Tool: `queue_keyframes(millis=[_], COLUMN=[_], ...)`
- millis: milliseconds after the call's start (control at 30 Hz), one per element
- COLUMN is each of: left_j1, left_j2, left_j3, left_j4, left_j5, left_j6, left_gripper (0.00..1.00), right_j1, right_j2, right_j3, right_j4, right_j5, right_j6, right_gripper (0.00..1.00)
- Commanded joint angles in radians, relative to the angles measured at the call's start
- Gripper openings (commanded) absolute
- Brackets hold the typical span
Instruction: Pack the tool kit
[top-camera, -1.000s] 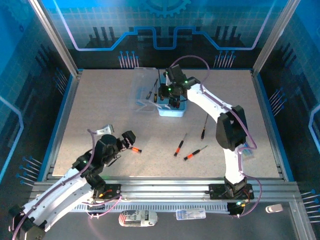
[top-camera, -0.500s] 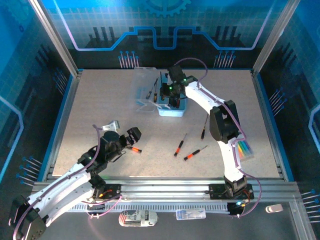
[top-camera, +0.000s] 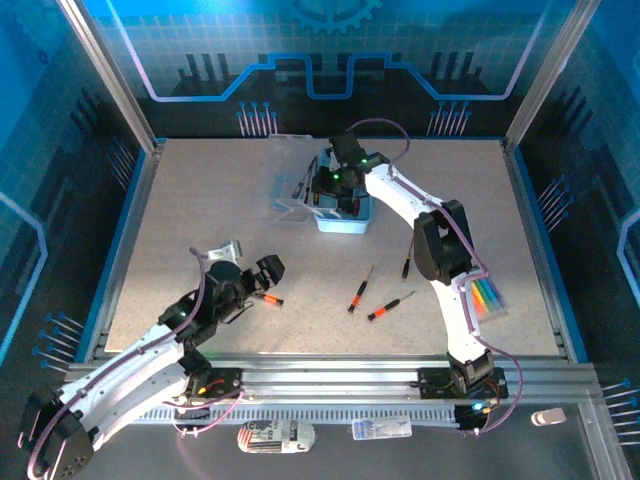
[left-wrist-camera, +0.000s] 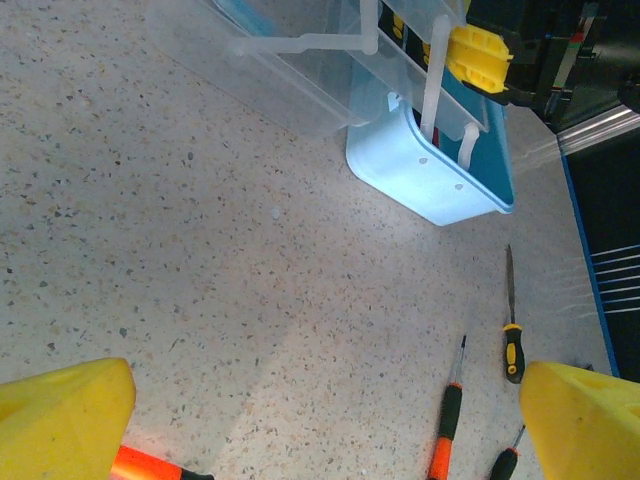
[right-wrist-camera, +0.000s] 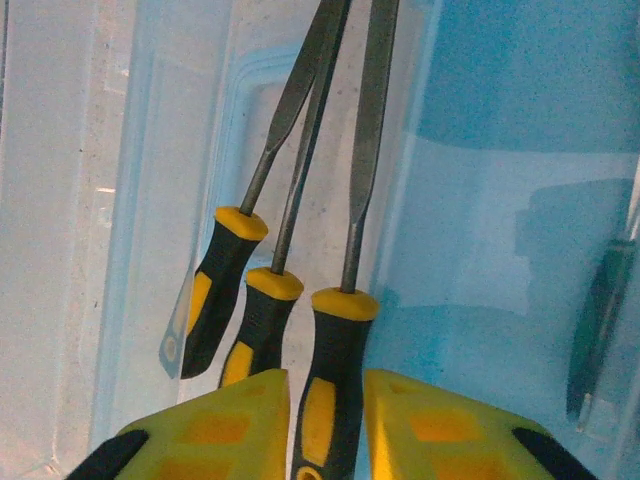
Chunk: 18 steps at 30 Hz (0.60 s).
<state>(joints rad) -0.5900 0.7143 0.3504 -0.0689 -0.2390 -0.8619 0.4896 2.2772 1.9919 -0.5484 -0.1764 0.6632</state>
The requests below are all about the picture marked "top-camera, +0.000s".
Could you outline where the blue plastic toolbox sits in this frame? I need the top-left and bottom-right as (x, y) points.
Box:
(256, 132), (375, 235)

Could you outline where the clear plastic toolbox tray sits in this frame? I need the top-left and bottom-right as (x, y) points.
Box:
(257, 133), (326, 225)

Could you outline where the short black yellow screwdriver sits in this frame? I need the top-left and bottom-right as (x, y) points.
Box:
(401, 237), (416, 280)

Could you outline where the rainbow coloured tool set pack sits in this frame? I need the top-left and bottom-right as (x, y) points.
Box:
(462, 276), (510, 322)

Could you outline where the striped printed label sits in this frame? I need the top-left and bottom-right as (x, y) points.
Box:
(237, 419), (317, 455)

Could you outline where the small black electronics board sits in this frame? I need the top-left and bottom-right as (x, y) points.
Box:
(453, 403), (490, 432)

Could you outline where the small white device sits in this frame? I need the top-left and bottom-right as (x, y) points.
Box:
(530, 407), (568, 427)

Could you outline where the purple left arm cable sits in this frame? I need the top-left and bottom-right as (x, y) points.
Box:
(18, 246), (247, 480)

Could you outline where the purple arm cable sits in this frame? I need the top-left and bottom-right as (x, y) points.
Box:
(18, 246), (247, 480)
(347, 118), (524, 436)

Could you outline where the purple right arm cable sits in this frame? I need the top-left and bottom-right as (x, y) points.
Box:
(347, 118), (524, 436)

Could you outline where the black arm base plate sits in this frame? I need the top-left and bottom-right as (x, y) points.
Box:
(189, 367), (242, 400)
(418, 367), (510, 400)

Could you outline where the aluminium side rail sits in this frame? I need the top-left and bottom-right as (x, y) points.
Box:
(89, 142), (166, 361)
(499, 142), (576, 361)

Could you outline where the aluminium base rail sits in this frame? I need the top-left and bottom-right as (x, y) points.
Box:
(59, 352), (604, 401)

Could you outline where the slotted cable duct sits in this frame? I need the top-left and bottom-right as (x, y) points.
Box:
(139, 405), (461, 425)

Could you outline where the aluminium frame post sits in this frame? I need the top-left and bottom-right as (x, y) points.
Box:
(503, 0), (601, 151)
(58, 0), (165, 154)

